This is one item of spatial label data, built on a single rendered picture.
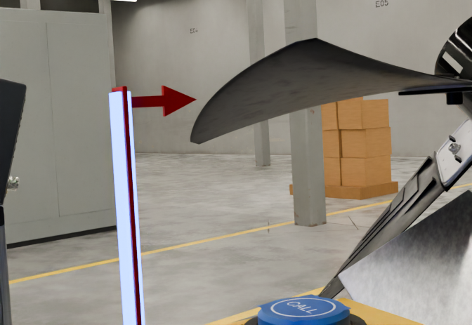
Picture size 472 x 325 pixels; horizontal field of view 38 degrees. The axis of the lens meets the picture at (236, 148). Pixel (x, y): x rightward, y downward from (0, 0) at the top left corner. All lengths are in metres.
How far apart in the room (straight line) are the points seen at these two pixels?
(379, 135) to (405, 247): 8.35
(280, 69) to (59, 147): 6.52
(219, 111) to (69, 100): 6.49
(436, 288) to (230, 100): 0.25
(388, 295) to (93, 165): 6.63
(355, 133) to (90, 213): 3.52
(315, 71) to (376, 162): 8.42
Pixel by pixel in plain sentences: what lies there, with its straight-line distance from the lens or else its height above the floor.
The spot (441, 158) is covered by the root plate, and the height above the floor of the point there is 1.10.
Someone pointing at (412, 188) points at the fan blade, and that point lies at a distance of 0.83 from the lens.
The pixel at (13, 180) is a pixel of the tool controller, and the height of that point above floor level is 1.08.
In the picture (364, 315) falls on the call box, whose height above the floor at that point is 1.07.
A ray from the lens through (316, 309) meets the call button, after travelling 0.31.
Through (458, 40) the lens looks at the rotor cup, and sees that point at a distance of 0.77.
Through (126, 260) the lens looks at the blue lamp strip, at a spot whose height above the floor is 1.06.
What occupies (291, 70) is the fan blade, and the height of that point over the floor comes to 1.20.
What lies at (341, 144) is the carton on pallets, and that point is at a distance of 9.05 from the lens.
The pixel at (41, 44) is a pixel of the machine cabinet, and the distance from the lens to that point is 7.02.
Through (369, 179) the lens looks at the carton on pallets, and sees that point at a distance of 8.85.
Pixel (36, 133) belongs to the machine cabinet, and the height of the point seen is 1.06.
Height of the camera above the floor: 1.17
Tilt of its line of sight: 3 degrees down
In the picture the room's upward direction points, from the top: 3 degrees counter-clockwise
